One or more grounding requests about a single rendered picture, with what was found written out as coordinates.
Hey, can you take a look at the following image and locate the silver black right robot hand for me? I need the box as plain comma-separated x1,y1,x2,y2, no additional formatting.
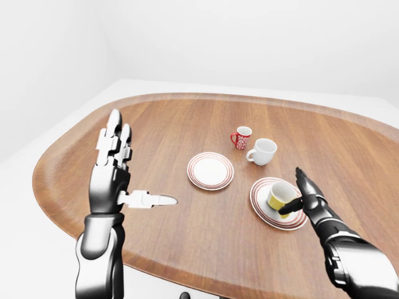
277,167,329,225

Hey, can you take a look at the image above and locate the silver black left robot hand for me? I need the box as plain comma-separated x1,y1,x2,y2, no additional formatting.
89,108,179,216

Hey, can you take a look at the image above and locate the yellow and white mug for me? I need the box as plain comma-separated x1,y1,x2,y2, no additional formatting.
267,181,299,219

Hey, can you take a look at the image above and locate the white plate with red rings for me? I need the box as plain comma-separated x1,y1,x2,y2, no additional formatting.
249,176,309,232
186,151,235,192

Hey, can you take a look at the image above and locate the red patterned mug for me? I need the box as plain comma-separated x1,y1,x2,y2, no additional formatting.
230,126,252,151

